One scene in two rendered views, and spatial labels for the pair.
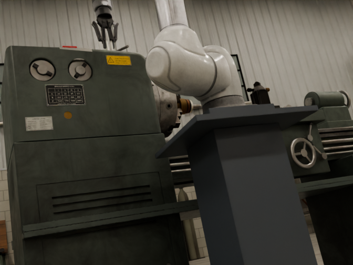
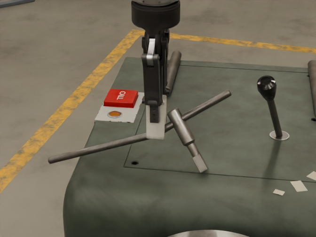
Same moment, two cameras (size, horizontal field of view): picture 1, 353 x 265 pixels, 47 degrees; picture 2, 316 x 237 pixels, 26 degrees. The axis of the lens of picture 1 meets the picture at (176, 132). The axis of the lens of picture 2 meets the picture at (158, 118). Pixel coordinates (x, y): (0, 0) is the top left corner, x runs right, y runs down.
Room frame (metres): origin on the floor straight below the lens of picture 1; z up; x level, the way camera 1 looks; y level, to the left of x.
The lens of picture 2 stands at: (2.32, -0.58, 1.86)
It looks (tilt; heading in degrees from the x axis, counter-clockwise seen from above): 28 degrees down; 126
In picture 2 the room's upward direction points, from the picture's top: straight up
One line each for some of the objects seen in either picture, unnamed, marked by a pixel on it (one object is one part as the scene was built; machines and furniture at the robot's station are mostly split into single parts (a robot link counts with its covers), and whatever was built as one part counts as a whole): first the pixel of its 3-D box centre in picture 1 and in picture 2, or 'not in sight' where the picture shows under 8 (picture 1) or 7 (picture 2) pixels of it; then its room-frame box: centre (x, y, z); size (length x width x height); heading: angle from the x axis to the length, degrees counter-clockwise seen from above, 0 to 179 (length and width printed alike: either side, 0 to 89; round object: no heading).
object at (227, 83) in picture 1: (214, 75); not in sight; (1.39, -0.18, 0.97); 0.18 x 0.16 x 0.22; 139
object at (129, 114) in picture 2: (74, 58); (121, 118); (1.53, 0.36, 1.23); 0.13 x 0.08 x 0.06; 118
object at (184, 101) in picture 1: (180, 106); not in sight; (2.00, -0.05, 1.08); 0.09 x 0.09 x 0.09; 28
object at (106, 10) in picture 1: (104, 19); (155, 27); (1.72, 0.23, 1.50); 0.08 x 0.07 x 0.09; 118
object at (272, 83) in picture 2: not in sight; (266, 89); (1.85, 0.36, 1.38); 0.04 x 0.03 x 0.05; 118
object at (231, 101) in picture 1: (229, 110); not in sight; (1.40, -0.20, 0.83); 0.22 x 0.18 x 0.06; 112
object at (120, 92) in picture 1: (76, 112); (216, 202); (1.72, 0.43, 1.06); 0.59 x 0.48 x 0.39; 118
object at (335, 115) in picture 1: (328, 112); not in sight; (2.49, -0.98, 1.01); 0.30 x 0.20 x 0.29; 118
